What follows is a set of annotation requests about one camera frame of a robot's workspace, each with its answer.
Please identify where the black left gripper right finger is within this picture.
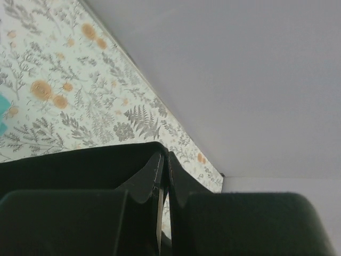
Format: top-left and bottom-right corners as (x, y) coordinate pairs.
(168, 153), (335, 255)

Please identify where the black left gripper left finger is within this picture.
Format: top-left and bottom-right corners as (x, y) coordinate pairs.
(1, 142), (168, 255)

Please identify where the floral patterned table mat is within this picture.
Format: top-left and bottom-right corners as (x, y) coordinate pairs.
(1, 1), (223, 192)

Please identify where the folded teal t shirt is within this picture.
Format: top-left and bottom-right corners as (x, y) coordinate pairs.
(0, 94), (11, 136)

